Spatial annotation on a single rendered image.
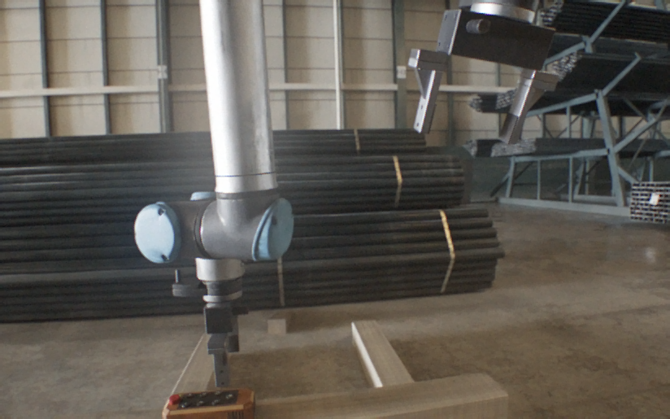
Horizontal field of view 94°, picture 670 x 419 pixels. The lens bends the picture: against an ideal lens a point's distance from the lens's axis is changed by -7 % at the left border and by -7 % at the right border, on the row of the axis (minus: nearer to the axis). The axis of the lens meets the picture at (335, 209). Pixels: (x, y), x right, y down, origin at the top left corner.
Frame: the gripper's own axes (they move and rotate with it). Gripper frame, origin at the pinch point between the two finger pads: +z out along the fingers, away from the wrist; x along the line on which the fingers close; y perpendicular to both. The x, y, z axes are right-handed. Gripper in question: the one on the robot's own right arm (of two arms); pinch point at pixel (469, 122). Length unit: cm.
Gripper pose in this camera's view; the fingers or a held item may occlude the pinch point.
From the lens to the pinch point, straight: 51.6
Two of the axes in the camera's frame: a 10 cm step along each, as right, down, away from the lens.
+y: 1.0, 4.8, -8.7
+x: 9.9, 0.7, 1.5
